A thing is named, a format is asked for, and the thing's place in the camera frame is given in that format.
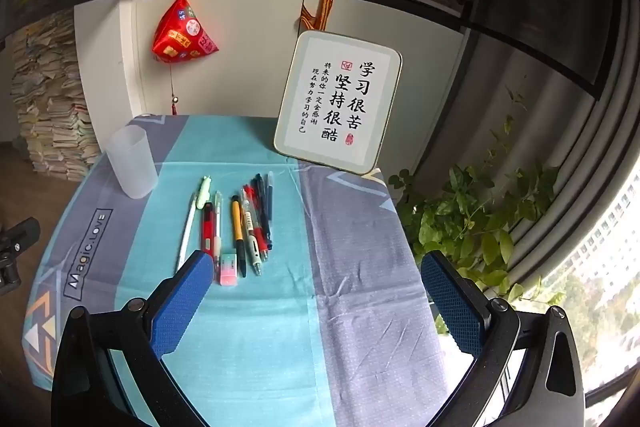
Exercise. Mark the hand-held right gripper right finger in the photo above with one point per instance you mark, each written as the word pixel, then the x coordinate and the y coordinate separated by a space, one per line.
pixel 452 307

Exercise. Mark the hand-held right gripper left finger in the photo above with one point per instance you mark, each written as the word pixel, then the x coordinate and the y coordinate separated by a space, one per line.
pixel 182 302

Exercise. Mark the pink and green eraser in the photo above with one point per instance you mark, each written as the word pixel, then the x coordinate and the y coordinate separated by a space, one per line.
pixel 228 272

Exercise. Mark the tall stack of paper booklets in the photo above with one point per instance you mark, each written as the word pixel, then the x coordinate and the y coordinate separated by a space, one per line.
pixel 50 107

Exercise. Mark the green leafy vine plant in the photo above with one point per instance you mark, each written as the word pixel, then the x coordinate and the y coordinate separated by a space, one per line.
pixel 470 227

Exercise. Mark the clear pen with white grip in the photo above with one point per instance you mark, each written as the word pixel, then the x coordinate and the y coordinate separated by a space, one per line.
pixel 218 212

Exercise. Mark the black tripod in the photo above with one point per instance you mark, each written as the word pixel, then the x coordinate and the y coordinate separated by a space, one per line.
pixel 15 252

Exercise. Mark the gold medal with striped ribbon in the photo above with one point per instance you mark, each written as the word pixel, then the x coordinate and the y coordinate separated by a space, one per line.
pixel 322 14

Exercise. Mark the white wall cabinet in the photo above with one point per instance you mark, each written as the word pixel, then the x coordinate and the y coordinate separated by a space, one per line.
pixel 240 57

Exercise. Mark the translucent plastic cup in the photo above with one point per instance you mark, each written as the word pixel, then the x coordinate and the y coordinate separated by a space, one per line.
pixel 132 167

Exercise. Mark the red pyramid hanging ornament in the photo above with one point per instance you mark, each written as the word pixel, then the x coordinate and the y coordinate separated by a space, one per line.
pixel 182 32

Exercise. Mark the framed calligraphy sign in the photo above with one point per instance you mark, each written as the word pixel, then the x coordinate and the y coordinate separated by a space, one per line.
pixel 340 102

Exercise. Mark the blue and grey tablecloth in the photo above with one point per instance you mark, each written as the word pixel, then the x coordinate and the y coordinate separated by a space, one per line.
pixel 280 307

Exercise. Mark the yellow and black pen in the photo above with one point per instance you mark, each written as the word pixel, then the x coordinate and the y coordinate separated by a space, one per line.
pixel 237 227

